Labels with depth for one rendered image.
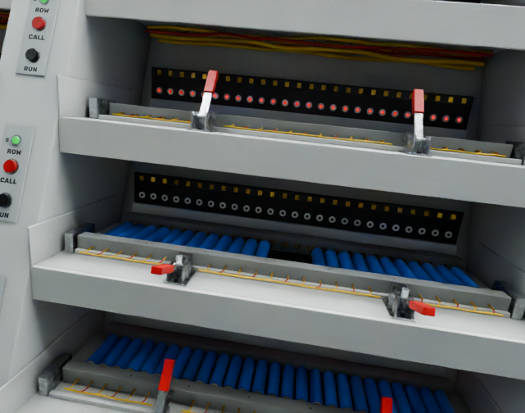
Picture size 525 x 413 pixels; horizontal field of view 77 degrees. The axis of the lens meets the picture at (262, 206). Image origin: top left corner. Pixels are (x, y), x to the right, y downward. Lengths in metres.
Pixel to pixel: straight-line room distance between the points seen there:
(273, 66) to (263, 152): 0.29
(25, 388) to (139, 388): 0.14
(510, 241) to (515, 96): 0.21
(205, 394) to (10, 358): 0.24
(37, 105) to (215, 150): 0.24
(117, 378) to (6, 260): 0.21
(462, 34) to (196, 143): 0.35
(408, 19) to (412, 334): 0.37
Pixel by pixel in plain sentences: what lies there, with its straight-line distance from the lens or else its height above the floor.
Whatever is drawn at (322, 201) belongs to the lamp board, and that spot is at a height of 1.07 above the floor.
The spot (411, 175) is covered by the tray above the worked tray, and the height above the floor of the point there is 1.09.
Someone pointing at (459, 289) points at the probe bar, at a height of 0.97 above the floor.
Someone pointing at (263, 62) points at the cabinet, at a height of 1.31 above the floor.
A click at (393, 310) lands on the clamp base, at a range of 0.42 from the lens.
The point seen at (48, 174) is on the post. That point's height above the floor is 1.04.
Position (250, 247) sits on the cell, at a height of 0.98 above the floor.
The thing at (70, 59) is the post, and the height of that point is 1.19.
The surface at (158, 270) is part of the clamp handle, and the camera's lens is 0.36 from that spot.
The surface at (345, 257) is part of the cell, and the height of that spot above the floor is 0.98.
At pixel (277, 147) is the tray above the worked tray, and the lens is 0.40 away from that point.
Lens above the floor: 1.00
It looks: 4 degrees up
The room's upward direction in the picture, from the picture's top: 8 degrees clockwise
